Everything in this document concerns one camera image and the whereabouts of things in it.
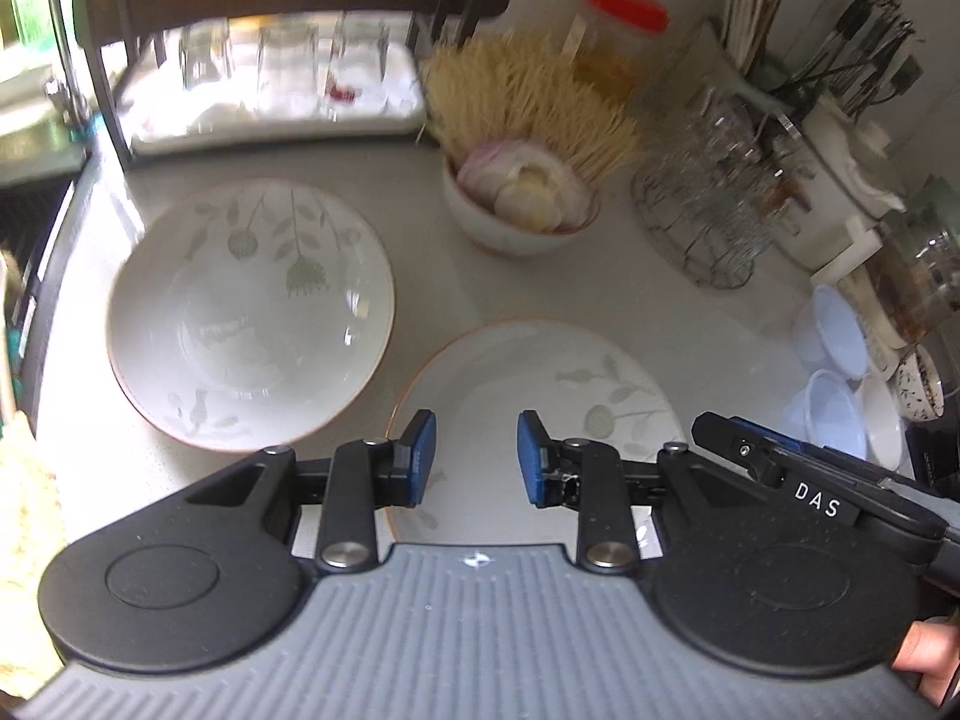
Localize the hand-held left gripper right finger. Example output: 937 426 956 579
517 410 758 571

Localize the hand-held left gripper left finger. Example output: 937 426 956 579
184 409 437 571

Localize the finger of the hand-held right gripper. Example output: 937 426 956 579
691 412 797 485

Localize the floral ceramic plate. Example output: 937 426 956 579
386 319 689 563

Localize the small white bowl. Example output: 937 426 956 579
855 371 910 467

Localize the large floral ceramic bowl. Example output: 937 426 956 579
105 178 396 452

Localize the person's right hand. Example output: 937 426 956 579
891 611 960 707

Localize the speckled small bowl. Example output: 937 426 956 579
892 345 946 422

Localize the small ceramic bowl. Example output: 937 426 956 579
441 154 602 256

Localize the cream blender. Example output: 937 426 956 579
836 176 960 383

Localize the amber-base glass cup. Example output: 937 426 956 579
750 154 815 237

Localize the garlic bulb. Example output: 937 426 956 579
493 163 575 232

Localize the white electric pot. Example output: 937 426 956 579
772 94 910 286

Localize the red onion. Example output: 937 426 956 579
457 141 530 205

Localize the clear glass cup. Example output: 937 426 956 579
675 86 760 192

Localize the pale green utensil holder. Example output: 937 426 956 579
675 19 797 132

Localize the bundle of wooden toothpicks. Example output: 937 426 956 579
424 34 646 187

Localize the white drain tray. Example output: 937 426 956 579
120 30 430 156

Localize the drinking glass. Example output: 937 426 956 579
180 21 230 91
330 13 391 103
259 19 320 103

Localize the bundle of dark utensils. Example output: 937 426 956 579
780 0 922 104

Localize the bundle of wooden chopsticks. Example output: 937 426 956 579
720 0 785 70

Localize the red-lid plastic jar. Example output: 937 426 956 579
566 0 670 102

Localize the wire cup rack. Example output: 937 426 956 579
631 150 773 291

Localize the black dish rack frame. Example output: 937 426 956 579
75 0 526 170

